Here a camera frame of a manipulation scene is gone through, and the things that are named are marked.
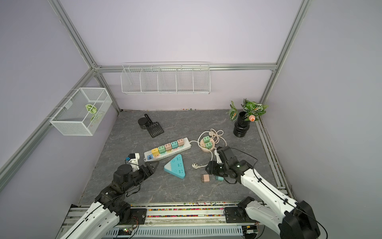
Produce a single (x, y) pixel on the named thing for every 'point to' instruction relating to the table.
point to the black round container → (143, 122)
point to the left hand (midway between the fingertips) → (157, 165)
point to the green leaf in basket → (91, 108)
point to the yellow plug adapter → (155, 152)
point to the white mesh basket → (82, 113)
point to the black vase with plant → (251, 111)
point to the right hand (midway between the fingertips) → (208, 168)
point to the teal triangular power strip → (175, 167)
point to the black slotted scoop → (153, 128)
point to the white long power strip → (187, 145)
